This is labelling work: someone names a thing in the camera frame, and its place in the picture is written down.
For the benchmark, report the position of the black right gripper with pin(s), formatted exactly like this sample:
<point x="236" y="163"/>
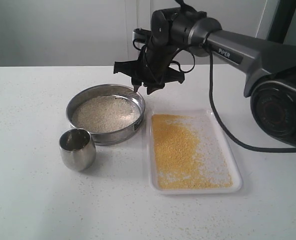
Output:
<point x="152" y="69"/>

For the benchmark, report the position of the round stainless steel sieve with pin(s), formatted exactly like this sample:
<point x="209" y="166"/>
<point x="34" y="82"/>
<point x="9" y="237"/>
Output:
<point x="115" y="137"/>

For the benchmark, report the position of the stainless steel cup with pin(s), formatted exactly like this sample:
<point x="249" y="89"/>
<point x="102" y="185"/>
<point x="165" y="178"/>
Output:
<point x="77" y="149"/>

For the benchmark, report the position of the yellow and white grains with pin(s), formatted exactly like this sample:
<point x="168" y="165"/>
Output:
<point x="105" y="114"/>

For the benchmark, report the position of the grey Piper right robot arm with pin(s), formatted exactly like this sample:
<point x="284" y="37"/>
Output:
<point x="270" y="67"/>

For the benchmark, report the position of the fine yellow millet grains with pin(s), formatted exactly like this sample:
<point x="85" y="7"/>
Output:
<point x="187" y="154"/>

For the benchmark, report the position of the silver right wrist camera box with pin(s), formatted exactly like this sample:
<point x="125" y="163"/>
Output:
<point x="141" y="35"/>

